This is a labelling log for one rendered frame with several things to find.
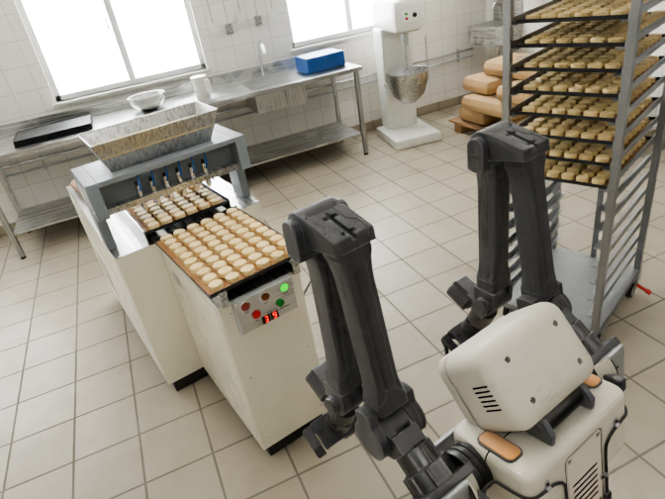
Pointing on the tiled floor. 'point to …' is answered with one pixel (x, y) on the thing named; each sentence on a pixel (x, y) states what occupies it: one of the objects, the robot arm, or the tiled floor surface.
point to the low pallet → (467, 125)
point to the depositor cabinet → (153, 286)
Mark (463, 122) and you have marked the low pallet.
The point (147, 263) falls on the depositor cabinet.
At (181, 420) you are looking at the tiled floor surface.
